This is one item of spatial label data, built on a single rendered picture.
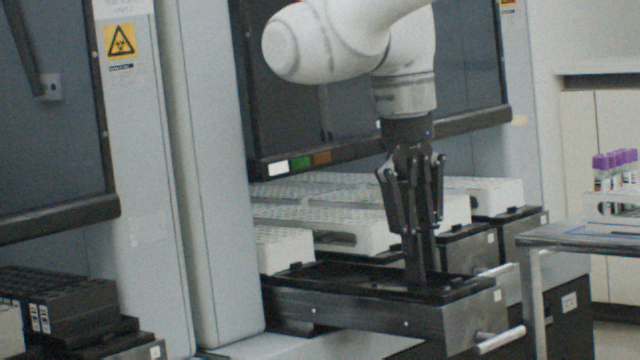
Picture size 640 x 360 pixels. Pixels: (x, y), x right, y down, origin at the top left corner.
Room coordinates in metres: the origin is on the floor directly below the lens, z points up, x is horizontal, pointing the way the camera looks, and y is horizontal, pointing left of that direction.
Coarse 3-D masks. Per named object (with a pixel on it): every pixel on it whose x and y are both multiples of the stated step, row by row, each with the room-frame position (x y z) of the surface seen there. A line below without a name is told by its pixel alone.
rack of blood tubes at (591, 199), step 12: (588, 192) 1.92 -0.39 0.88; (600, 192) 1.91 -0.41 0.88; (612, 192) 1.90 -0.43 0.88; (624, 192) 1.89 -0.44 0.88; (636, 192) 1.88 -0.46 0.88; (588, 204) 1.92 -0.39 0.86; (588, 216) 1.92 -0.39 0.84; (600, 216) 1.91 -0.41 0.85; (612, 216) 1.90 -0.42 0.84; (624, 216) 1.89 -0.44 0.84; (636, 216) 1.88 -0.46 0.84; (588, 228) 1.92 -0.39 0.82; (600, 228) 1.91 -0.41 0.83; (612, 228) 1.89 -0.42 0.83; (624, 228) 1.87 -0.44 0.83; (636, 228) 1.86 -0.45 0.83
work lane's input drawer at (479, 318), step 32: (288, 288) 1.83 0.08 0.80; (320, 288) 1.79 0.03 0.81; (352, 288) 1.75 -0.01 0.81; (384, 288) 1.77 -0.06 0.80; (416, 288) 1.75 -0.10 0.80; (448, 288) 1.67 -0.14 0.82; (480, 288) 1.68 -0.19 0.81; (320, 320) 1.78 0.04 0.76; (352, 320) 1.74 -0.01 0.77; (384, 320) 1.69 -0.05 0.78; (416, 320) 1.65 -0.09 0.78; (448, 320) 1.62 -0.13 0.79; (480, 320) 1.67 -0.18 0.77; (448, 352) 1.62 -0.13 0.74; (480, 352) 1.60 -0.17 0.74
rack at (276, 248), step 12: (264, 228) 2.01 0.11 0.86; (276, 228) 2.00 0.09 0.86; (288, 228) 1.99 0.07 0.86; (264, 240) 1.91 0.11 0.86; (276, 240) 1.90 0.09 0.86; (288, 240) 1.91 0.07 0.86; (300, 240) 1.93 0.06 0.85; (312, 240) 1.95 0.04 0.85; (264, 252) 1.89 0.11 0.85; (276, 252) 1.89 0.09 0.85; (288, 252) 1.91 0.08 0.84; (300, 252) 1.93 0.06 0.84; (312, 252) 1.94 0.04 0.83; (264, 264) 1.89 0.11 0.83; (276, 264) 1.89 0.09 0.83; (288, 264) 1.91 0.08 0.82
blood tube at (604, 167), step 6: (606, 156) 1.91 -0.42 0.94; (600, 162) 1.90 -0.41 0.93; (606, 162) 1.90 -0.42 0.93; (600, 168) 1.91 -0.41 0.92; (606, 168) 1.90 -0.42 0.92; (606, 174) 1.90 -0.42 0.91; (606, 180) 1.90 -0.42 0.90; (606, 186) 1.90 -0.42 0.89; (606, 192) 1.90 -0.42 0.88; (606, 204) 1.90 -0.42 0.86; (606, 210) 1.91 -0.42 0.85
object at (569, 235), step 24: (576, 216) 2.05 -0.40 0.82; (528, 240) 1.94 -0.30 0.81; (552, 240) 1.90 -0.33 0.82; (576, 240) 1.87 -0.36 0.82; (600, 240) 1.85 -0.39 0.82; (624, 240) 1.83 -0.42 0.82; (528, 264) 1.94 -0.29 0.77; (528, 288) 1.95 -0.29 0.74; (528, 312) 1.95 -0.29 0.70; (528, 336) 1.95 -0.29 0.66
